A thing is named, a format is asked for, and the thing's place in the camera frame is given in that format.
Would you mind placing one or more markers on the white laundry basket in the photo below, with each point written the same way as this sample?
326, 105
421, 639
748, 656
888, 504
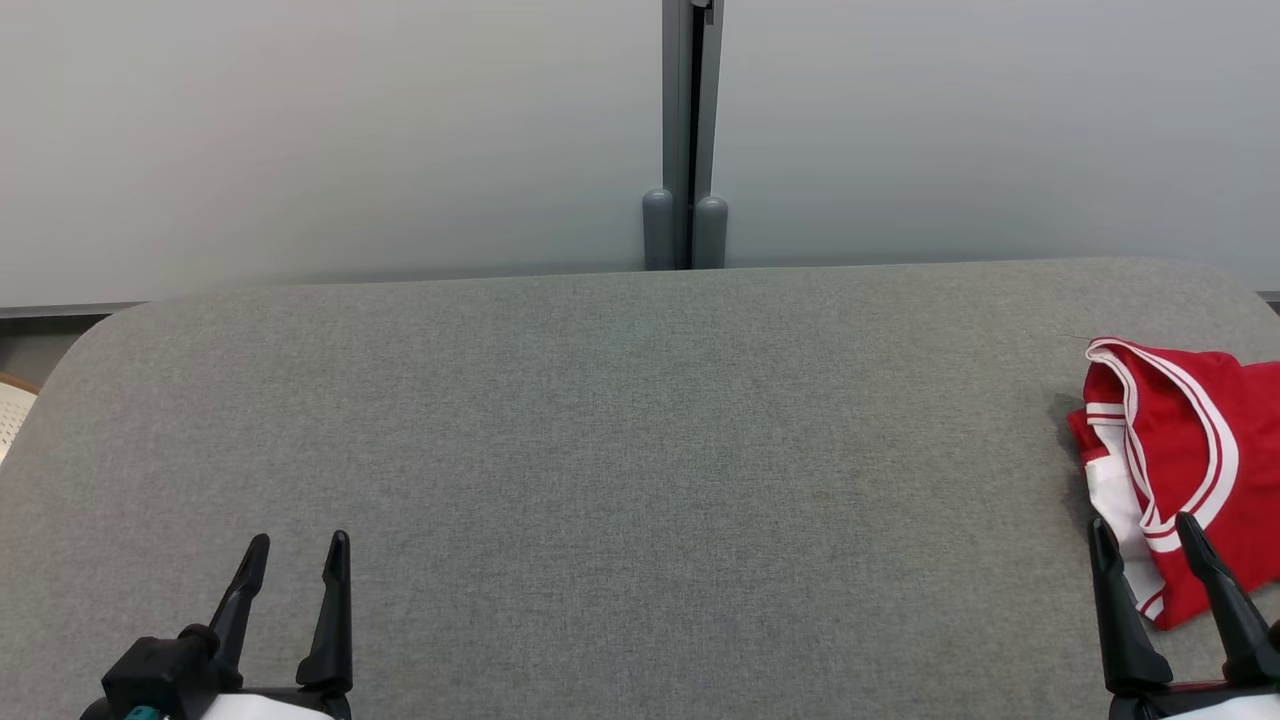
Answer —
12, 420

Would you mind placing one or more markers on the grey vertical partition post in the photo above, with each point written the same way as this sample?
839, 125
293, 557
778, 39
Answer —
675, 100

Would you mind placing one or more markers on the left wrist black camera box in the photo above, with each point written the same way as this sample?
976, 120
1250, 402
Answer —
160, 670

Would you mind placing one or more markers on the red white sports jersey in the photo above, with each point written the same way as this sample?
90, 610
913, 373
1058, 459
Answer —
1180, 420

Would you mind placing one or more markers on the left camera teal connector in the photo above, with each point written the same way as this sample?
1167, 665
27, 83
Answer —
143, 713

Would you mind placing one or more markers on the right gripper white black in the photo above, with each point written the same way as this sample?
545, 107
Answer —
1190, 705

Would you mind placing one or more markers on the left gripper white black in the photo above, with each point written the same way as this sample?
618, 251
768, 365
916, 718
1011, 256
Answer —
290, 705

